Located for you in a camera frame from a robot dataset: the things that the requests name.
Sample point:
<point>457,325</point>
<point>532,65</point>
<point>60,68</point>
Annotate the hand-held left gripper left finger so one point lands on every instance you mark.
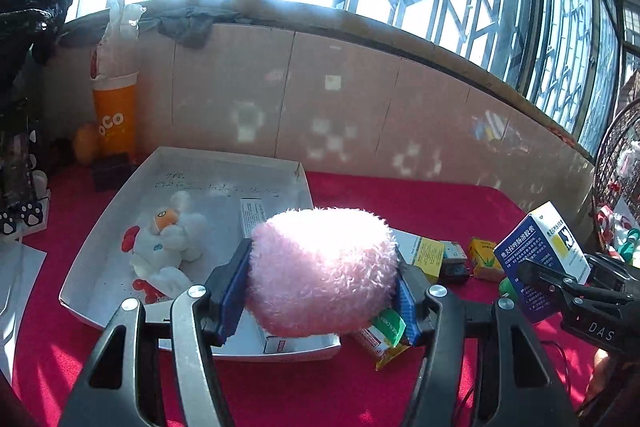
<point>232,297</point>

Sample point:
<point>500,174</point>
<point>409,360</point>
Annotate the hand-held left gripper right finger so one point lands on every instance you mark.
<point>405,312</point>

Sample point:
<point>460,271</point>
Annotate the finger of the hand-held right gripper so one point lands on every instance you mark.
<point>550,279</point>
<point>607,264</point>

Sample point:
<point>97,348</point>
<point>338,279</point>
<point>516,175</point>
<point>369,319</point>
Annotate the blue and white medicine box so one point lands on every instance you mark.
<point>530,257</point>

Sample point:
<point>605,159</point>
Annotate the green snack packet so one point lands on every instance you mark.
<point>382,337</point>

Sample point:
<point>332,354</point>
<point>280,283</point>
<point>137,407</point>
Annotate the white and yellow medicine box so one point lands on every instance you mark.
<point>422,252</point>

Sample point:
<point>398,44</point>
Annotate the pink plush toy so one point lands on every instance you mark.
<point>320,267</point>

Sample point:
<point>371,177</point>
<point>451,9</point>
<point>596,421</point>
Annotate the white cardboard tray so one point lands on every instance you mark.
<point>210,177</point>

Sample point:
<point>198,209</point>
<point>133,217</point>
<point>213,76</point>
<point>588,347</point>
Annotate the small black item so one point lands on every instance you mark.
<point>452,273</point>

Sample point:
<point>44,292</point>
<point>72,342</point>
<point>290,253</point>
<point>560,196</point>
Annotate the small yellow box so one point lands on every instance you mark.
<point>485,257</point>

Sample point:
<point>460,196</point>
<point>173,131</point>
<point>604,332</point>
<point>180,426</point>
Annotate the small white blue box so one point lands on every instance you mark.
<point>454,251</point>

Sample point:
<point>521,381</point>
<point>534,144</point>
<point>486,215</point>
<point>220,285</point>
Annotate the white plush rabbit toy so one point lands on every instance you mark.
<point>165,242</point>

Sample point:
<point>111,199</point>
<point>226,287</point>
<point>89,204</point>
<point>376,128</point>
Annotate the yellow orange toy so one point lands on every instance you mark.
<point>85,144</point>

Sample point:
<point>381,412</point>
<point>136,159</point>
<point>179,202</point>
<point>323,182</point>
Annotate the orange paper cup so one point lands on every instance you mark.
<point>116,117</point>

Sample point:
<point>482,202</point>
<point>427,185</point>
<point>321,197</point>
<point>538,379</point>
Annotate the white paper sheet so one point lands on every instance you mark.
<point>17,287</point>

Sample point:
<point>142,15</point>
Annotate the paw print holder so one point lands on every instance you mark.
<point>22,214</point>

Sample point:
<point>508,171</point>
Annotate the grey cloth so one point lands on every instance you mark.
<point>187,27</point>

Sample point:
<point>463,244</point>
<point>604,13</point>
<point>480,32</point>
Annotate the clear plastic bag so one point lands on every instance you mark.
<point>117,42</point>

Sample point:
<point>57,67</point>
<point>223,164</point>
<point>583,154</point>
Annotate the black plastic bag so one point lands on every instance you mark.
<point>30,22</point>

